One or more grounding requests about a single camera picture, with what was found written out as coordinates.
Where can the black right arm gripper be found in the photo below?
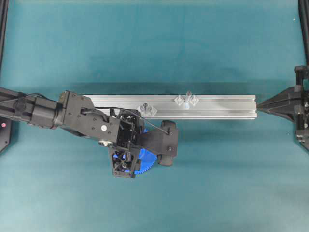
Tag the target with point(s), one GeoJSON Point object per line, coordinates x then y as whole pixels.
{"type": "Point", "coordinates": [292, 104]}

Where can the silver aluminium extrusion rail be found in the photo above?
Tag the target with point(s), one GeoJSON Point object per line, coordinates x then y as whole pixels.
{"type": "Point", "coordinates": [209, 106]}

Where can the clear shaft mount right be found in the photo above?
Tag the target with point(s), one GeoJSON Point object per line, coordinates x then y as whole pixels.
{"type": "Point", "coordinates": [186, 101]}

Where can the black left frame post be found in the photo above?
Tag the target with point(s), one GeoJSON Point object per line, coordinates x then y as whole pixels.
{"type": "Point", "coordinates": [4, 4]}

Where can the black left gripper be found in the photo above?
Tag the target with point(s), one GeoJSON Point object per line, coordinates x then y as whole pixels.
{"type": "Point", "coordinates": [125, 153]}

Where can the large blue plastic gear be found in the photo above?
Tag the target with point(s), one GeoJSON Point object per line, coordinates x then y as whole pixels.
{"type": "Point", "coordinates": [147, 161]}

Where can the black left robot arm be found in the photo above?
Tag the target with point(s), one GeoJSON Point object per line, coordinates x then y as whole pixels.
{"type": "Point", "coordinates": [77, 115]}

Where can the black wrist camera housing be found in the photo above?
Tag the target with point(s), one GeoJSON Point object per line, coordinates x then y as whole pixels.
{"type": "Point", "coordinates": [161, 144]}

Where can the clear shaft mount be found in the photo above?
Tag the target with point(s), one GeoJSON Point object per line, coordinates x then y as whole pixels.
{"type": "Point", "coordinates": [147, 110]}
{"type": "Point", "coordinates": [186, 101]}

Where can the black frame upright post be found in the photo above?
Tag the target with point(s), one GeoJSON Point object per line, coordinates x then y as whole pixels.
{"type": "Point", "coordinates": [303, 9]}

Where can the clear shaft mount left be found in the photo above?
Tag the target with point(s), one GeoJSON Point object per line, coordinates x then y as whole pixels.
{"type": "Point", "coordinates": [147, 110]}

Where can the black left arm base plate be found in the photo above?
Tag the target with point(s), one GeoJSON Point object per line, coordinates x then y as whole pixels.
{"type": "Point", "coordinates": [5, 133]}

